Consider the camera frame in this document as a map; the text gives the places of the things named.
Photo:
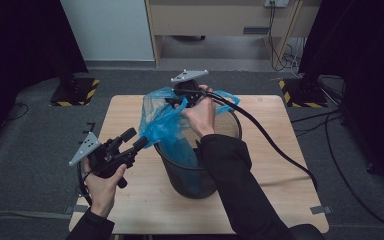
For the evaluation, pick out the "black mesh wastebasket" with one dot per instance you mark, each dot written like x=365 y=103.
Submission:
x=186 y=181

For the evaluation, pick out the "blue plastic bag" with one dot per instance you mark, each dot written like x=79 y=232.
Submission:
x=163 y=125

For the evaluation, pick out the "grey tape strip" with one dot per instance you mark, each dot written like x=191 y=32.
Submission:
x=76 y=209
x=320 y=210

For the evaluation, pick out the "black curtain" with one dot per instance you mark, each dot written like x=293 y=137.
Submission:
x=366 y=66
x=20 y=50

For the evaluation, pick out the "black stand base striped edge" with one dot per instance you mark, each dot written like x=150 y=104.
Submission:
x=75 y=91
x=305 y=95

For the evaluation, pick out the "grey power strip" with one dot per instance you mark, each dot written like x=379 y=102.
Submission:
x=276 y=2

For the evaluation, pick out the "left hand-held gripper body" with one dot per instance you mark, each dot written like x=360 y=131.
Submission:
x=108 y=160

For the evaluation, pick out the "black floor tape mark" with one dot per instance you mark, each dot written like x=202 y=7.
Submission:
x=89 y=126

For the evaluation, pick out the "white panel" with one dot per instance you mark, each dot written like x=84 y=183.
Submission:
x=110 y=30

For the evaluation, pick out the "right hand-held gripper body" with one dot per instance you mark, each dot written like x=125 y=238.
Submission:
x=188 y=90

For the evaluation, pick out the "person's right hand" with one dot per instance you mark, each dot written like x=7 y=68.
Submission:
x=201 y=115

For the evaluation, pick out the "person's left hand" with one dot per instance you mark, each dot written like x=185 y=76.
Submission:
x=101 y=191

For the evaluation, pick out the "light wooden desk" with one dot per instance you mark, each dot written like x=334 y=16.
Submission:
x=213 y=16

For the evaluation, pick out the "black tripod legs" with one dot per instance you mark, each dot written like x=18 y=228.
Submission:
x=330 y=88

